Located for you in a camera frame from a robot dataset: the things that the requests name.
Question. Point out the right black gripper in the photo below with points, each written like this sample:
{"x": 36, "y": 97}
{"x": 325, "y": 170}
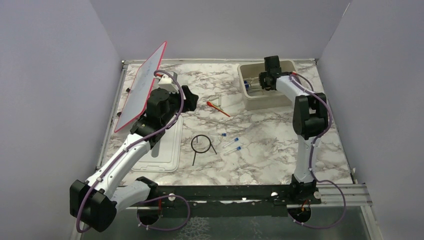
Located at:
{"x": 261, "y": 77}

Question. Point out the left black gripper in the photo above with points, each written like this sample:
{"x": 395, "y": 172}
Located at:
{"x": 190, "y": 102}

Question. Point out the black wire ring stand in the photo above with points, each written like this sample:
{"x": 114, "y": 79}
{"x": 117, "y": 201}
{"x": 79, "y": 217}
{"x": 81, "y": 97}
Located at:
{"x": 203, "y": 148}

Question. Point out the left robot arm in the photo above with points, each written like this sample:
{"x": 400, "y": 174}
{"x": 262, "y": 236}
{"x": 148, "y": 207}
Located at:
{"x": 97, "y": 200}

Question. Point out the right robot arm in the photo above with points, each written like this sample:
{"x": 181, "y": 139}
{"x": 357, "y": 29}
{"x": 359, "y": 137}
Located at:
{"x": 310, "y": 121}

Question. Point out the red plastic spoon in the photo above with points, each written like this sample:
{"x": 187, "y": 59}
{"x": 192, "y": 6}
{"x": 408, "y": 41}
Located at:
{"x": 210, "y": 104}

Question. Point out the beige plastic bin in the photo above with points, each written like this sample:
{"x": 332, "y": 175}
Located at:
{"x": 268, "y": 96}

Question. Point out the blue cap test tube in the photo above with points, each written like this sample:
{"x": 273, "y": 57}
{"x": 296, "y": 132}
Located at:
{"x": 231, "y": 142}
{"x": 219, "y": 135}
{"x": 232, "y": 150}

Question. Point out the red framed whiteboard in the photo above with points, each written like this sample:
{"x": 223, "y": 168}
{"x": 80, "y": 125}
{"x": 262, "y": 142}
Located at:
{"x": 136, "y": 100}

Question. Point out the white bin lid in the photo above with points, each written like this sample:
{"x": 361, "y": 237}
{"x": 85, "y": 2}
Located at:
{"x": 165, "y": 155}

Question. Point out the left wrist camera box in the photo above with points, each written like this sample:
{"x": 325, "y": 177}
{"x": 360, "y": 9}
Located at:
{"x": 165, "y": 82}

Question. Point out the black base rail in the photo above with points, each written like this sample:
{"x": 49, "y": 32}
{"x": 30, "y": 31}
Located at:
{"x": 214, "y": 201}

